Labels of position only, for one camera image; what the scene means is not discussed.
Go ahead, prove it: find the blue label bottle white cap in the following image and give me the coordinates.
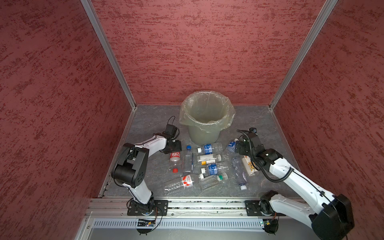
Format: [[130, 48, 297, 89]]
[[222, 138, 238, 161]]

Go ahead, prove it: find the red label cola bottle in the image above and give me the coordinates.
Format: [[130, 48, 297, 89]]
[[169, 152, 182, 174]]

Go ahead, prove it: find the sunflower label bottle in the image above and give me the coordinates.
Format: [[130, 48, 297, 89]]
[[242, 156, 258, 177]]

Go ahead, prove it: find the blue cap clear bottle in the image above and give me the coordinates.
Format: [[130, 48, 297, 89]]
[[183, 145, 193, 174]]

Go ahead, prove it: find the red white label water bottle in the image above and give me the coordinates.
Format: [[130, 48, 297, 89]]
[[164, 174, 204, 195]]

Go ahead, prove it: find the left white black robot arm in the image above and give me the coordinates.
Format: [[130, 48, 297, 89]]
[[111, 124, 182, 206]]

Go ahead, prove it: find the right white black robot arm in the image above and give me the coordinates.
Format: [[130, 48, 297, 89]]
[[236, 128, 355, 240]]

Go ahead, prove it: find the blue label bottle near bin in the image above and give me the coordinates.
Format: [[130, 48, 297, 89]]
[[197, 142, 223, 155]]

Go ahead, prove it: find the grey mesh waste bin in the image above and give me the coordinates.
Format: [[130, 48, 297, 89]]
[[183, 91, 230, 146]]

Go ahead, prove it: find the clear plastic bin liner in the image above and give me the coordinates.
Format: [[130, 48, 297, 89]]
[[179, 90, 236, 135]]

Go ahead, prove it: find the tall clear bottle white cap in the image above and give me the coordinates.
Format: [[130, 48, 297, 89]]
[[231, 157, 248, 191]]

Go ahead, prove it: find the blue label Pocari bottle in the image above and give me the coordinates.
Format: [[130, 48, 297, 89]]
[[200, 162, 230, 177]]

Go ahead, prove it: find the white yellow label bottle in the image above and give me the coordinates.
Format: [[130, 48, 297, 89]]
[[198, 154, 222, 166]]

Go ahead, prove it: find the green cap clear bottle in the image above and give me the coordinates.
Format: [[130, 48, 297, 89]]
[[199, 173, 228, 191]]

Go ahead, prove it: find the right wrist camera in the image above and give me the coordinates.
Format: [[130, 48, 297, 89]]
[[249, 128, 257, 135]]

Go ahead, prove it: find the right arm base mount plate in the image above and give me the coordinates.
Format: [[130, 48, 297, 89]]
[[245, 200, 286, 218]]

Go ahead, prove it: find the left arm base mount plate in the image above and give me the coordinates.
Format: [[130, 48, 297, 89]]
[[127, 200, 169, 217]]

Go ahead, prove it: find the right circuit board under rail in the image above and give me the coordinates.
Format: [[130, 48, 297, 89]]
[[263, 219, 279, 235]]

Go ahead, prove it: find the circuit board under rail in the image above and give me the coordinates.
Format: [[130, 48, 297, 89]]
[[137, 219, 157, 228], [263, 219, 279, 235]]

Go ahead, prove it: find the left circuit board under rail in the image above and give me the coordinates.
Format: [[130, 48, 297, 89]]
[[137, 219, 157, 228]]

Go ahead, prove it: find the aluminium front rail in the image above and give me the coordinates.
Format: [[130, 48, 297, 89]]
[[85, 197, 315, 219]]

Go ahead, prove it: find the white slotted cable duct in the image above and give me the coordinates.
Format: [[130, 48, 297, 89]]
[[92, 218, 264, 232]]

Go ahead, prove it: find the left corner aluminium post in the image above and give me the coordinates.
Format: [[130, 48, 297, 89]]
[[81, 0, 137, 111]]

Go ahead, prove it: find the corner aluminium post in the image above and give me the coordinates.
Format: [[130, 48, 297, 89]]
[[81, 0, 137, 111], [269, 0, 338, 112]]

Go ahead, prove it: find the right corner aluminium post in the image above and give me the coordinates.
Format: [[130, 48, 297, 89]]
[[269, 0, 338, 112]]

